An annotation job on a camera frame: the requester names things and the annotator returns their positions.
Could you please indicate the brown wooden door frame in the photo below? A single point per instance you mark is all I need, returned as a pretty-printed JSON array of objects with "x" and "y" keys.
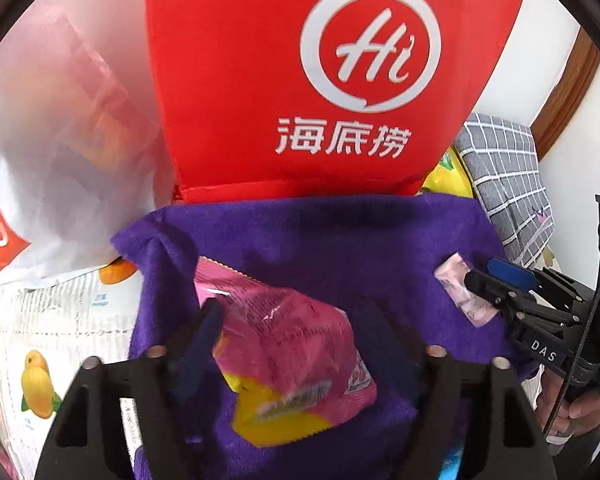
[{"x": 572, "y": 90}]

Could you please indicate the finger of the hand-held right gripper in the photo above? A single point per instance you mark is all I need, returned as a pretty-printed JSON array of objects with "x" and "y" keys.
[
  {"x": 510, "y": 270},
  {"x": 490, "y": 287}
]

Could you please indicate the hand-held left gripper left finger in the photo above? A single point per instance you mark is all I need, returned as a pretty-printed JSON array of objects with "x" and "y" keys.
[{"x": 202, "y": 340}]

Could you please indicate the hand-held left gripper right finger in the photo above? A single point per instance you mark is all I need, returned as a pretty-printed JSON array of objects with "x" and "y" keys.
[{"x": 445, "y": 385}]

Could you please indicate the white plastic shopping bag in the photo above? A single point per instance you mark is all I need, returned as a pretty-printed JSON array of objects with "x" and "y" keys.
[{"x": 65, "y": 125}]

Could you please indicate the small pink candy packet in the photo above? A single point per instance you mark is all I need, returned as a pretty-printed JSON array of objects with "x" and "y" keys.
[{"x": 457, "y": 285}]

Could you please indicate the person's right hand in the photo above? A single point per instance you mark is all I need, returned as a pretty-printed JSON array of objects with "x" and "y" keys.
[{"x": 555, "y": 405}]

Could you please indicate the grey checked cloth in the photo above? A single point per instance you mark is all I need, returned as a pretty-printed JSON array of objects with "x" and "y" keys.
[{"x": 510, "y": 180}]

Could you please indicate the red paper bag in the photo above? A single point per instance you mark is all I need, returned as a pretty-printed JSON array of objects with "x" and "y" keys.
[{"x": 240, "y": 85}]

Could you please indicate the yellow snack packet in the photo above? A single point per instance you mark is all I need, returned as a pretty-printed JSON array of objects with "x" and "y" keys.
[{"x": 445, "y": 180}]

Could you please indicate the purple towel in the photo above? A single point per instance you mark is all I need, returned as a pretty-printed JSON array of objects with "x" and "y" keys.
[{"x": 330, "y": 245}]

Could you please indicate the large pink snack packet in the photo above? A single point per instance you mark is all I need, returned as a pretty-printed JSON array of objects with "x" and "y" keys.
[{"x": 290, "y": 350}]

